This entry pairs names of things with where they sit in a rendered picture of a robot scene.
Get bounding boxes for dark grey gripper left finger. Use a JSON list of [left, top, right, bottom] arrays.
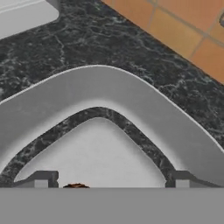
[[13, 171, 60, 189]]

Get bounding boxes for brown chicken drumstick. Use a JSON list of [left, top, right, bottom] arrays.
[[62, 183, 90, 189]]

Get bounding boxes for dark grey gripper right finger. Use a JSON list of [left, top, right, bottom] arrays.
[[166, 170, 221, 189]]

